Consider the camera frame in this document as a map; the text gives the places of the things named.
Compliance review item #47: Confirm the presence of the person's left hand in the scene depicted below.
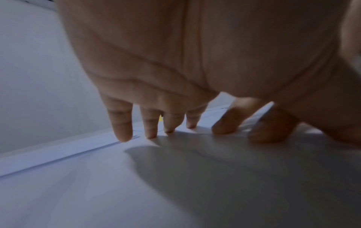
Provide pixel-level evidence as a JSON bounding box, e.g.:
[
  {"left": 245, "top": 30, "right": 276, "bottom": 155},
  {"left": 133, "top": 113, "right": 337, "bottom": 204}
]
[{"left": 56, "top": 0, "right": 361, "bottom": 145}]

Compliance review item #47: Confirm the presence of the person's right hand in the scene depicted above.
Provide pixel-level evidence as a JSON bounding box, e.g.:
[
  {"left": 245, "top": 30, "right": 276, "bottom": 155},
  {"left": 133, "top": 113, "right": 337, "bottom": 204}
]
[{"left": 211, "top": 97, "right": 301, "bottom": 144}]

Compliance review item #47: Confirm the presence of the single white paper sheet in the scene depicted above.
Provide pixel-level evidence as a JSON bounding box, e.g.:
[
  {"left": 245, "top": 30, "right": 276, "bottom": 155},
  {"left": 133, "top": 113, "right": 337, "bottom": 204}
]
[{"left": 0, "top": 107, "right": 361, "bottom": 228}]

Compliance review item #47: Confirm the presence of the white paper stack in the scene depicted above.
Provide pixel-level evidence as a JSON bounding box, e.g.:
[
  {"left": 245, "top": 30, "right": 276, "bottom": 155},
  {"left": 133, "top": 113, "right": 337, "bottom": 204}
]
[{"left": 0, "top": 128, "right": 139, "bottom": 178}]

